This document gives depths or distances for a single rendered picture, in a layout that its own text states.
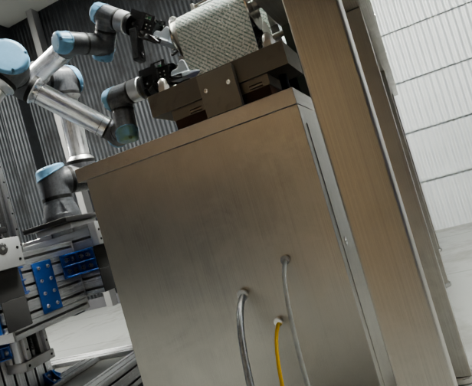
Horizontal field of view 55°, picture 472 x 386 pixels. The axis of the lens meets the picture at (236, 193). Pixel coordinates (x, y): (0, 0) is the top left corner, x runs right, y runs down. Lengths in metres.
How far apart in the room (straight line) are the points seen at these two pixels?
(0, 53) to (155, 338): 0.94
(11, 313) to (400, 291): 1.20
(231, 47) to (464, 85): 3.24
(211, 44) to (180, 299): 0.76
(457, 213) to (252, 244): 3.44
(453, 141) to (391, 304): 3.89
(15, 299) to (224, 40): 0.99
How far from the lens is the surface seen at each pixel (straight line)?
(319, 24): 0.55
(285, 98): 1.08
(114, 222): 1.30
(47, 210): 1.95
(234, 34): 1.44
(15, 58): 1.56
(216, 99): 1.18
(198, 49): 1.47
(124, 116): 1.56
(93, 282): 1.86
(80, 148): 2.04
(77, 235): 1.87
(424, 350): 0.56
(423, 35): 4.52
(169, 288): 1.24
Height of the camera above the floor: 0.66
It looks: 2 degrees up
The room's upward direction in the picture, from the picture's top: 16 degrees counter-clockwise
